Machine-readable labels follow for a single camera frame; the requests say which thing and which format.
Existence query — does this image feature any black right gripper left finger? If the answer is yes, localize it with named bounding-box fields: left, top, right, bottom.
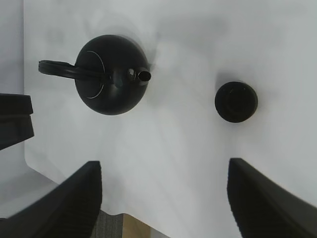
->
left=0, top=161, right=103, bottom=238

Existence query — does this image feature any small black teacup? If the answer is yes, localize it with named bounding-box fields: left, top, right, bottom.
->
left=214, top=81, right=258, bottom=123

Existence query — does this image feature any black round teapot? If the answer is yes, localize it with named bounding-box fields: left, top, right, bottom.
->
left=38, top=35, right=152, bottom=116

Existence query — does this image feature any dark object at table edge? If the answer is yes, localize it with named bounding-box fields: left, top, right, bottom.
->
left=0, top=93, right=34, bottom=150

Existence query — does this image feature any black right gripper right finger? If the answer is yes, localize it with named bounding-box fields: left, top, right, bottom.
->
left=227, top=158, right=317, bottom=238

